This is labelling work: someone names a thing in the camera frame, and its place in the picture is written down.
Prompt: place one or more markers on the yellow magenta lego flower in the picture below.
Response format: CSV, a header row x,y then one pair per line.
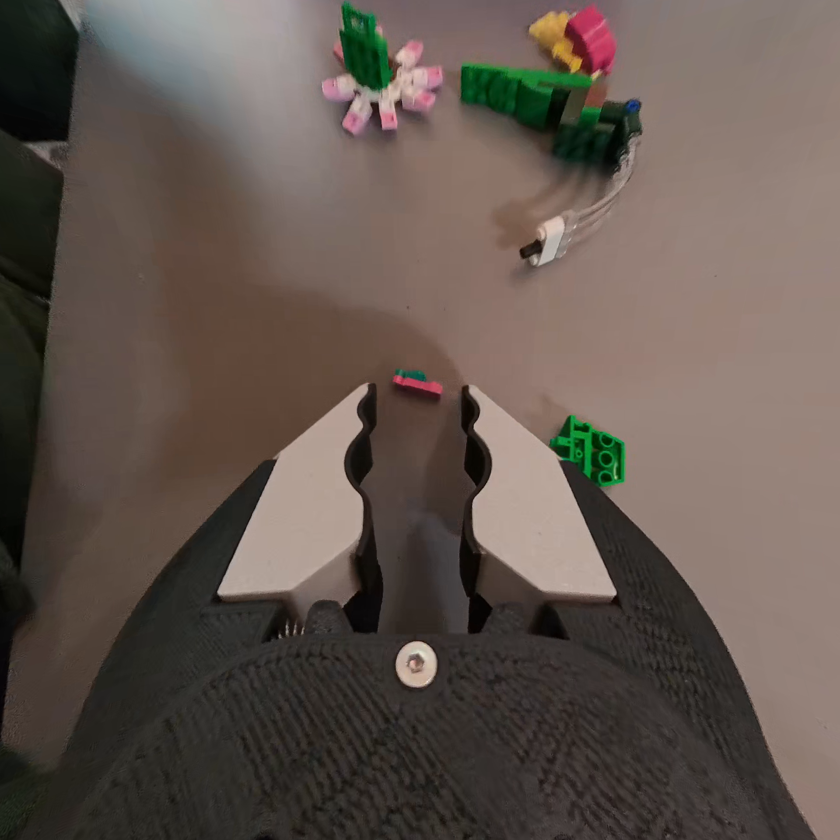
x,y
584,39

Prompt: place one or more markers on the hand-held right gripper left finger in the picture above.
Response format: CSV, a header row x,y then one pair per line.
x,y
295,518

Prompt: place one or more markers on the green lego brick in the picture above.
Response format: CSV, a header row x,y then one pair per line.
x,y
594,453

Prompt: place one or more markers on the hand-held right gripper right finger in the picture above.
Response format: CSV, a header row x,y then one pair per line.
x,y
531,518

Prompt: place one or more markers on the small red green lego piece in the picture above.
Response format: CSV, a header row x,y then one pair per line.
x,y
417,383

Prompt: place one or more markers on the green lego stem assembly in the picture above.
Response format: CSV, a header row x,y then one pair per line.
x,y
518,92

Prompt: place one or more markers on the pink white lego flower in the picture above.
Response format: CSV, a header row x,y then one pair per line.
x,y
387,88

